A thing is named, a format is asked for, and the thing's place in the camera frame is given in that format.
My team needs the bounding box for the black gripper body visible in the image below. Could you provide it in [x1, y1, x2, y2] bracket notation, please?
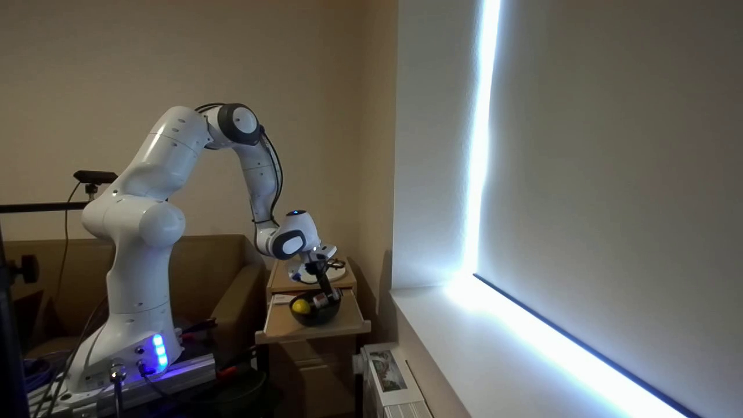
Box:
[289, 244, 341, 286]

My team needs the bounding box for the yellow lemon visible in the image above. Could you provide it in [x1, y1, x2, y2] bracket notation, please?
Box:
[290, 297, 312, 316]

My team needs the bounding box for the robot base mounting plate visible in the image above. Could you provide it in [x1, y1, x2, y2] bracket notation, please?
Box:
[29, 356, 215, 418]

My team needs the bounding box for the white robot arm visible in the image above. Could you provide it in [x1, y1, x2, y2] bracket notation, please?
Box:
[65, 101, 336, 394]

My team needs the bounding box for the white round plate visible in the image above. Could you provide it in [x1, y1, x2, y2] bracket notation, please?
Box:
[293, 259, 349, 283]

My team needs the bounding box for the black bowl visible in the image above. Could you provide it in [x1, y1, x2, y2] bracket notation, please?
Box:
[290, 290, 341, 327]

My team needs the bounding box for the wooden side table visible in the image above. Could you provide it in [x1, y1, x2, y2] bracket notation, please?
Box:
[255, 263, 371, 418]

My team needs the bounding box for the brown leather armchair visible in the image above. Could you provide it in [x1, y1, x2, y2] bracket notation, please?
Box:
[5, 234, 267, 363]

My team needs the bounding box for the white window blind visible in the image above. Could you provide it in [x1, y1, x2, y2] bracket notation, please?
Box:
[479, 0, 743, 418]

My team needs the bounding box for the black camera on stand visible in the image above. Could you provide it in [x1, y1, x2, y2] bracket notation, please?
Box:
[75, 169, 116, 197]

